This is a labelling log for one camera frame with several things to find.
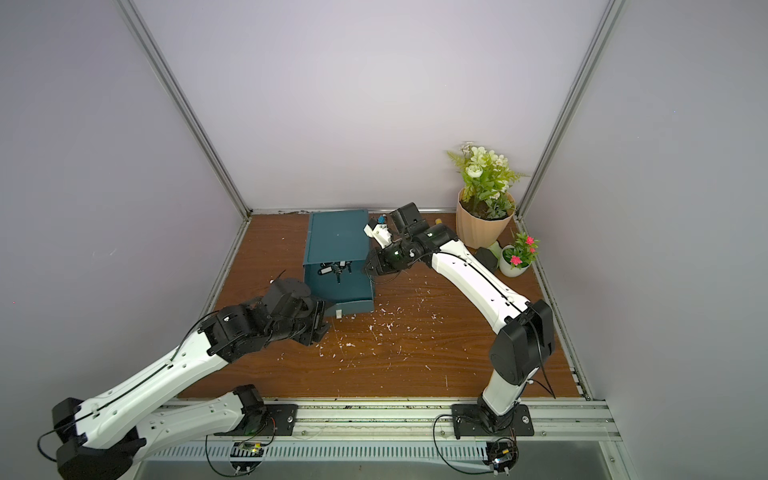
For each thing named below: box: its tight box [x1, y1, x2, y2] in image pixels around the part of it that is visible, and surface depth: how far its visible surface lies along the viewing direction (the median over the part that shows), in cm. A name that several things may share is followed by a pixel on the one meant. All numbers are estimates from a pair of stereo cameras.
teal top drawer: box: [303, 262, 375, 316], surface depth 85 cm
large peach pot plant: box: [447, 141, 524, 249], surface depth 96 cm
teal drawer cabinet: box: [303, 210, 370, 285], surface depth 86 cm
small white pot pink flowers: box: [499, 232, 540, 277], surface depth 92 cm
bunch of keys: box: [317, 261, 353, 284], surface depth 87 cm
